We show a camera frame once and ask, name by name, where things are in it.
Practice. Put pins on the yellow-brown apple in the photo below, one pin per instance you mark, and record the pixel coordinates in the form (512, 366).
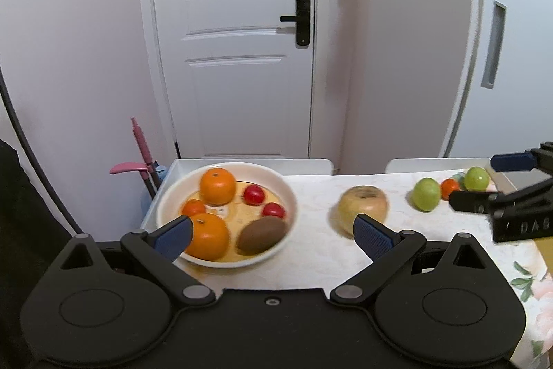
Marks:
(363, 204)

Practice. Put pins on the white wardrobe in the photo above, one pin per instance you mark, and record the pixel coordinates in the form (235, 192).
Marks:
(518, 114)

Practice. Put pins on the orange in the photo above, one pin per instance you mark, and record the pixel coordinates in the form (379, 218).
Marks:
(211, 239)
(218, 186)

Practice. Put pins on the brown kiwi with green sticker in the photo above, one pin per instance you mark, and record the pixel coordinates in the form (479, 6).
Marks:
(262, 235)

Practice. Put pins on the cream bowl with bear print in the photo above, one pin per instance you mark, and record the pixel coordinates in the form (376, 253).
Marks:
(278, 181)

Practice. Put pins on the white panelled door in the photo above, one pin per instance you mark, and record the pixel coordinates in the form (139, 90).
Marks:
(237, 101)

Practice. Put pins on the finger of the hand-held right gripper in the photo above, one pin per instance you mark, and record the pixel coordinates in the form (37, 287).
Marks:
(510, 162)
(471, 201)

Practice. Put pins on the green apple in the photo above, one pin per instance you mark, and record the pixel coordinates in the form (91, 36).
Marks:
(426, 195)
(477, 179)

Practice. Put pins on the white rimmed table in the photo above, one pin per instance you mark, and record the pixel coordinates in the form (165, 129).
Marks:
(302, 166)

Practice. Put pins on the small tangerine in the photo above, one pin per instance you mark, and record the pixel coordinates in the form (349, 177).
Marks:
(449, 188)
(194, 207)

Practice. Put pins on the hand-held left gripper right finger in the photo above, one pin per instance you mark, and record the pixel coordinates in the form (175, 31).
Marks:
(371, 237)

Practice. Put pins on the red cherry tomato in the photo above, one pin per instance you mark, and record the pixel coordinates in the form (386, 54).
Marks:
(274, 211)
(254, 195)

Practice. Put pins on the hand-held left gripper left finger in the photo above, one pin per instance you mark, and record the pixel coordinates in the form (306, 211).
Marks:
(175, 237)

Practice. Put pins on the small blue object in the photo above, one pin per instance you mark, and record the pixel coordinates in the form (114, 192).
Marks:
(160, 175)

